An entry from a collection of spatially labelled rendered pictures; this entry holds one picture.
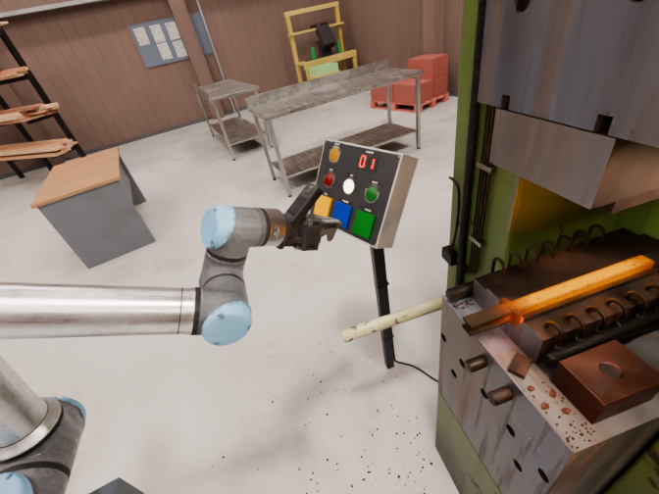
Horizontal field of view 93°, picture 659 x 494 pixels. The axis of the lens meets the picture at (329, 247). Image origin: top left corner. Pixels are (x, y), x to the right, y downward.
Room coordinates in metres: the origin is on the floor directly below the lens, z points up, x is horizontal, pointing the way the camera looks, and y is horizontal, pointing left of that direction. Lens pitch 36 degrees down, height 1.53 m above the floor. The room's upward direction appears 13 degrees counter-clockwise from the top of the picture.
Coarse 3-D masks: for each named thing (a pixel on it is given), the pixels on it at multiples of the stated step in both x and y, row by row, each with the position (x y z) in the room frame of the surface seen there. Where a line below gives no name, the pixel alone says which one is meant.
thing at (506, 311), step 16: (640, 256) 0.45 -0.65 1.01; (592, 272) 0.43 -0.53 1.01; (608, 272) 0.42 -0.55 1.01; (624, 272) 0.41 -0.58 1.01; (560, 288) 0.41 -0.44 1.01; (576, 288) 0.40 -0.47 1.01; (592, 288) 0.40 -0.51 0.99; (512, 304) 0.39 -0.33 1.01; (528, 304) 0.39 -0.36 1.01; (544, 304) 0.39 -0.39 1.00; (464, 320) 0.39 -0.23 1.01; (480, 320) 0.38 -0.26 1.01; (496, 320) 0.37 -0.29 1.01; (512, 320) 0.37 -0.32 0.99
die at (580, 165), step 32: (512, 128) 0.47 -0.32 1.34; (544, 128) 0.41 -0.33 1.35; (576, 128) 0.37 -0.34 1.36; (608, 128) 0.35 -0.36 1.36; (512, 160) 0.46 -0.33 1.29; (544, 160) 0.40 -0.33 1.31; (576, 160) 0.36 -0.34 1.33; (608, 160) 0.32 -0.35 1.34; (640, 160) 0.33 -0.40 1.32; (576, 192) 0.34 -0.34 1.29; (608, 192) 0.32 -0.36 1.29; (640, 192) 0.33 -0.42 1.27
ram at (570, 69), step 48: (528, 0) 0.49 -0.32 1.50; (576, 0) 0.41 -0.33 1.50; (624, 0) 0.36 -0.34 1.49; (528, 48) 0.47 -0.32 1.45; (576, 48) 0.40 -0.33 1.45; (624, 48) 0.34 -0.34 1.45; (480, 96) 0.56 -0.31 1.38; (528, 96) 0.45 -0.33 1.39; (576, 96) 0.38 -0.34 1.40; (624, 96) 0.33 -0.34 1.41
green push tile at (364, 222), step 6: (360, 210) 0.84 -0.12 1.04; (360, 216) 0.82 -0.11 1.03; (366, 216) 0.81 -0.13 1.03; (372, 216) 0.79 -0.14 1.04; (354, 222) 0.83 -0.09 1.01; (360, 222) 0.81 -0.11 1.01; (366, 222) 0.79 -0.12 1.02; (372, 222) 0.78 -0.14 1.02; (354, 228) 0.82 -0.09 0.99; (360, 228) 0.80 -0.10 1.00; (366, 228) 0.79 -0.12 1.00; (372, 228) 0.77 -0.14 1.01; (360, 234) 0.79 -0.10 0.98; (366, 234) 0.78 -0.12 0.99
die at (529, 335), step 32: (544, 256) 0.54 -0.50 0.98; (576, 256) 0.51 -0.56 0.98; (608, 256) 0.48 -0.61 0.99; (480, 288) 0.49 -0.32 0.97; (512, 288) 0.45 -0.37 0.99; (544, 288) 0.43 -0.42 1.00; (608, 288) 0.39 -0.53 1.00; (640, 288) 0.38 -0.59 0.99; (544, 320) 0.36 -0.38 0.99; (576, 320) 0.34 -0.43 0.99; (608, 320) 0.34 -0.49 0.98
